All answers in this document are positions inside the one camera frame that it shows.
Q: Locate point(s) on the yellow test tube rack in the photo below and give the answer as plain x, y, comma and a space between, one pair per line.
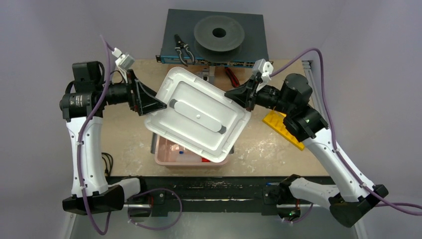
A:
274, 120

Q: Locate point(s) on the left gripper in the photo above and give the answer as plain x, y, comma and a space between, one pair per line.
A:
142, 98

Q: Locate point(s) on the black wire stripper pliers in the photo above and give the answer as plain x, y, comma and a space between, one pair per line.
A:
182, 47

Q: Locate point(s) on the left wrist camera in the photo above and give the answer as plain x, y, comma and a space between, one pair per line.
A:
123, 60

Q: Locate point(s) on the white plastic lid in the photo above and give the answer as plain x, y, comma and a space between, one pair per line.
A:
198, 116

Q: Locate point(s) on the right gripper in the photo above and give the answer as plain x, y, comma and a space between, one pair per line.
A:
251, 95

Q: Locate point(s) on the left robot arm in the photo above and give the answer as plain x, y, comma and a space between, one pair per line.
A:
82, 107

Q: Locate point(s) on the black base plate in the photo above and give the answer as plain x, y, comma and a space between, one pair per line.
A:
226, 194

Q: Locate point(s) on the grey network switch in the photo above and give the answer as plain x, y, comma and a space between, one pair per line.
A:
183, 21

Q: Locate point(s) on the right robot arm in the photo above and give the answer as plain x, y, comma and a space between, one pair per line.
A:
353, 194

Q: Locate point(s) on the grey metal bracket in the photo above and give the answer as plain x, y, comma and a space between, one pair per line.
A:
208, 74

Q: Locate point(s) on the red utility knife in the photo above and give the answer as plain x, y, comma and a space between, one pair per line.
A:
232, 77

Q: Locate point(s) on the pink plastic bin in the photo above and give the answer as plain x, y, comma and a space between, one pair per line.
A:
165, 153

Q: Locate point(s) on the grey cable spool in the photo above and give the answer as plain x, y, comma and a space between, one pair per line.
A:
218, 38

